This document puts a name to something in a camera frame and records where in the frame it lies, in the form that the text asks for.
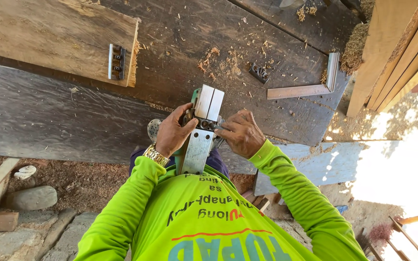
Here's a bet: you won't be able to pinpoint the person's left hand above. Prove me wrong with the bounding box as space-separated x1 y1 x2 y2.
155 102 199 159

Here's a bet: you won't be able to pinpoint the person's right hand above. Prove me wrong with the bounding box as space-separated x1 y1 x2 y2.
214 109 267 160

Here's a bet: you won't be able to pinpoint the green electric hand planer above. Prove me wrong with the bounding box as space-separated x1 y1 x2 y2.
174 84 228 176

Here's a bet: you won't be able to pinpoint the dark purple trousers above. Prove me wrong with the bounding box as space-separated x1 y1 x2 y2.
128 147 230 179

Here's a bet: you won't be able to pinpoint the black metal blade clamp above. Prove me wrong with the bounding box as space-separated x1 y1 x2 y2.
248 63 270 85

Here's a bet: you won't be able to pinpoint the scattered wood shavings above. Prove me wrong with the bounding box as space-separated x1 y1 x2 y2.
197 46 244 82

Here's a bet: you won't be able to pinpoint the grey perforated sandal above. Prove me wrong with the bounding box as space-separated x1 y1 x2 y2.
147 119 163 144

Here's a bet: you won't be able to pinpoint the pile of wood offcuts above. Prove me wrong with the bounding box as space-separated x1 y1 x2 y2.
241 189 283 214

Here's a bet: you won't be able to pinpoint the gold wristwatch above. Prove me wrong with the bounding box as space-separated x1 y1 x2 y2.
142 143 171 168

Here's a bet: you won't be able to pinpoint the metal try square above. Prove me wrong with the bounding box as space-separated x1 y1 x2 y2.
267 52 340 101

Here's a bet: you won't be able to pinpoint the pale blue painted board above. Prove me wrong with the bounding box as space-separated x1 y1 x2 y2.
253 141 378 196

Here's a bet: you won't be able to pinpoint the lime green printed shirt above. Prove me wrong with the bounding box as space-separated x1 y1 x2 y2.
131 165 322 261

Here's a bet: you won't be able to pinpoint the wide dark wood board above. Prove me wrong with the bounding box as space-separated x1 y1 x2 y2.
98 0 351 146

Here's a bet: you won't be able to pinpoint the planer blade with black clamp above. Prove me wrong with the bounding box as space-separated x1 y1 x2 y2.
108 44 127 81

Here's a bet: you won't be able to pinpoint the grey metal object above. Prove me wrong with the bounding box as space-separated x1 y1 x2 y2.
279 0 307 9

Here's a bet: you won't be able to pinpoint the heap of sawdust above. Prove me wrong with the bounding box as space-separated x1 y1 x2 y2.
340 23 371 75

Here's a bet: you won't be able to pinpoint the straw broom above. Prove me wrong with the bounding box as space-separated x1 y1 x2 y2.
355 223 395 261

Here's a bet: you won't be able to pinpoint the long dark wood board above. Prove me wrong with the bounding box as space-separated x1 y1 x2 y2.
0 60 258 175

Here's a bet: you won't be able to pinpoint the stack of light wood planks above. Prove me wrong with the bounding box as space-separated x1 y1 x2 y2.
346 0 418 118

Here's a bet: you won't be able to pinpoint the light rough wood plank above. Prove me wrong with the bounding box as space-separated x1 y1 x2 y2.
0 0 139 88

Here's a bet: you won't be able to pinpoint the large grey stone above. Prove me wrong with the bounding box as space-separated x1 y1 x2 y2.
5 185 58 212

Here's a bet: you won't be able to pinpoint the wooden frame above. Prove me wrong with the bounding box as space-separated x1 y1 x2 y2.
388 212 418 261

